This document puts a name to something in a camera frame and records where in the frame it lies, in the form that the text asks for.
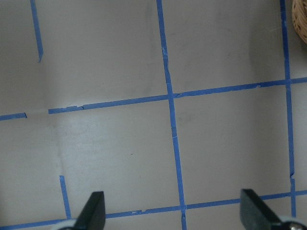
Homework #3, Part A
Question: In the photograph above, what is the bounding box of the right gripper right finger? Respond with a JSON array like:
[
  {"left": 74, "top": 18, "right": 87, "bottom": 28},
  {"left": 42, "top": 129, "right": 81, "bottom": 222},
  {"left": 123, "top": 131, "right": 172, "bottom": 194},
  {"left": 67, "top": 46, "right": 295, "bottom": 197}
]
[{"left": 240, "top": 189, "right": 288, "bottom": 230}]

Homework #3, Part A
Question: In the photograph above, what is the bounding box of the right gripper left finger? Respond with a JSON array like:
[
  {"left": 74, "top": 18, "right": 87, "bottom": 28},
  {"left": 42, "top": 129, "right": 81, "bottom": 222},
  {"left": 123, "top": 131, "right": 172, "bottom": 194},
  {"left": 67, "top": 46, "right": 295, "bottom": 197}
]
[{"left": 73, "top": 191, "right": 106, "bottom": 230}]

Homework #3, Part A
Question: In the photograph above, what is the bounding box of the woven wicker basket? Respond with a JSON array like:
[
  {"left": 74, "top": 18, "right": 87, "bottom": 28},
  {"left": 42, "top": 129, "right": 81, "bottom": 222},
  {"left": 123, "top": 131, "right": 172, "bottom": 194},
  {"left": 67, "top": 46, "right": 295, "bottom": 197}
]
[{"left": 292, "top": 0, "right": 307, "bottom": 44}]

